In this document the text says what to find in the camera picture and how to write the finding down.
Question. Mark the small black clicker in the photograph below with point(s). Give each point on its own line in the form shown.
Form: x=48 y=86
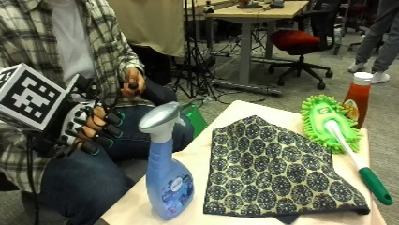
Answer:
x=133 y=85

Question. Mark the beige hanging cloth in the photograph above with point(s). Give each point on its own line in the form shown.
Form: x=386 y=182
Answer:
x=149 y=25

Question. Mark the red sauce bottle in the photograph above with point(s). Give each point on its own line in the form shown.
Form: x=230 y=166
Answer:
x=357 y=97

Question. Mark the green plastic object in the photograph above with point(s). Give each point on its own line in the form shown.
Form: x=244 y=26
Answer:
x=196 y=118

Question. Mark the patterned dark blue cloth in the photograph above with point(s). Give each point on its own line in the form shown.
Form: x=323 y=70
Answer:
x=274 y=168

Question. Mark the light wooden desk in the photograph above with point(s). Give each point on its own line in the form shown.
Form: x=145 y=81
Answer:
x=257 y=12

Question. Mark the black tripod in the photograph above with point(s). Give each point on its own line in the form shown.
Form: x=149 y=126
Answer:
x=193 y=56

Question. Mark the green duster brush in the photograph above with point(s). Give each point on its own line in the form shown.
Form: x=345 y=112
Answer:
x=329 y=118

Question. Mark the person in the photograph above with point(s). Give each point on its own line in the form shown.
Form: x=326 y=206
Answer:
x=381 y=34
x=83 y=187

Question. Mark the blue spray bottle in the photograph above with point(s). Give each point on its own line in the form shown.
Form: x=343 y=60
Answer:
x=168 y=175

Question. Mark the red office chair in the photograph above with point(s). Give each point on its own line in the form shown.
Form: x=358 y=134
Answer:
x=295 y=40

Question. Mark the white marker cube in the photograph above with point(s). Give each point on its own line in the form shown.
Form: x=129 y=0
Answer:
x=29 y=97

